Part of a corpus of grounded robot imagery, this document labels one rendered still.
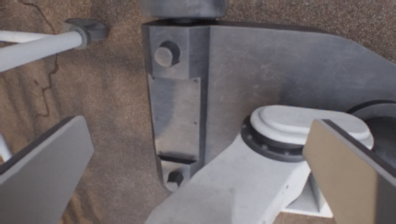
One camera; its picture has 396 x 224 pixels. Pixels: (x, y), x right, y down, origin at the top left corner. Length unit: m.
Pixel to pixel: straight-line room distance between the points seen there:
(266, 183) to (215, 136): 0.27
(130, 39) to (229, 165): 0.52
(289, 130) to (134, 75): 0.55
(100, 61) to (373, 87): 0.78
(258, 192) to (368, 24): 0.54
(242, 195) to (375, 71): 0.38
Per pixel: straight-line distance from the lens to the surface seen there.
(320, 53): 0.48
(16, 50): 0.49
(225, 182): 0.30
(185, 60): 0.43
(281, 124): 0.35
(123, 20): 0.71
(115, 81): 0.79
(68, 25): 0.65
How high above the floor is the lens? 0.61
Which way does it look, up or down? 59 degrees down
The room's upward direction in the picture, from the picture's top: 157 degrees counter-clockwise
